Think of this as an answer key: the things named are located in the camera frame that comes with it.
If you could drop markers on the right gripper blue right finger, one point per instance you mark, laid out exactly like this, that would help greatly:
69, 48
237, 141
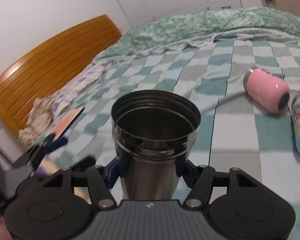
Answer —
188, 171

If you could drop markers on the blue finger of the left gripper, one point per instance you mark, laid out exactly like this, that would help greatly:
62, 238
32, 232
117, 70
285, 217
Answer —
50, 145

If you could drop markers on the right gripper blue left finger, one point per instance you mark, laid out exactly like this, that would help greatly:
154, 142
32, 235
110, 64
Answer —
117, 168

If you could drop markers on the stainless steel cup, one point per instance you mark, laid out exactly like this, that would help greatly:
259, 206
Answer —
153, 134

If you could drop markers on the pink cup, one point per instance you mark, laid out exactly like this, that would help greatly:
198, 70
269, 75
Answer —
270, 91

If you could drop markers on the pink book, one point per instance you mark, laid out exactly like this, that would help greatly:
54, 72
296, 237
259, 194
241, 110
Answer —
65, 122

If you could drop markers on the purple floral pillow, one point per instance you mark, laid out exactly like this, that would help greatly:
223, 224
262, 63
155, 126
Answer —
46, 110

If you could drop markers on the checkered bed sheet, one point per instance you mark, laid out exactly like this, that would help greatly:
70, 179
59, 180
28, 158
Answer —
234, 130

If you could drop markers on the wooden headboard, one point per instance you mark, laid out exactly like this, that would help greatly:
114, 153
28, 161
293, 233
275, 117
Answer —
48, 67

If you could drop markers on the green floral quilt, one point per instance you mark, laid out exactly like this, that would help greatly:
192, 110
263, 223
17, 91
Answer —
196, 29

